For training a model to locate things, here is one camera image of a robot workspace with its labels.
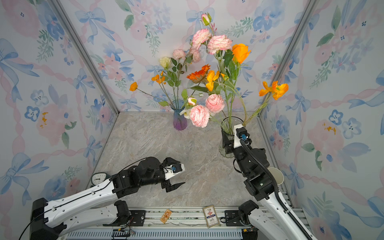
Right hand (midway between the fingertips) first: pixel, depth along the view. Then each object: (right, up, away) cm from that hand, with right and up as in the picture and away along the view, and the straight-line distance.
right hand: (231, 127), depth 64 cm
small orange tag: (-30, -44, +10) cm, 54 cm away
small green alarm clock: (-70, -28, +19) cm, 77 cm away
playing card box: (-8, -44, +9) cm, 45 cm away
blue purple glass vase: (-26, +5, +39) cm, 48 cm away
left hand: (-22, -20, +5) cm, 30 cm away
